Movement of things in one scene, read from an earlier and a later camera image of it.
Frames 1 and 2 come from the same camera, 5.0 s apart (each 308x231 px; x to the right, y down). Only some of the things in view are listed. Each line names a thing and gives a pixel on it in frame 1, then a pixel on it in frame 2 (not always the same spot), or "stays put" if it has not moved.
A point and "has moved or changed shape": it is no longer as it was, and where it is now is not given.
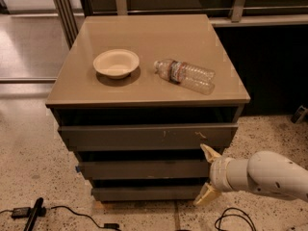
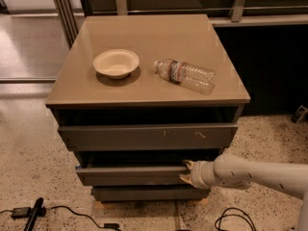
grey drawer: (151, 137) stays put
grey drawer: (141, 169) has moved or changed shape
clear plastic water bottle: (194, 77) stays put
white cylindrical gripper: (218, 173) -> (198, 174)
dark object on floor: (301, 110) stays put
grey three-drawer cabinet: (142, 102) stays put
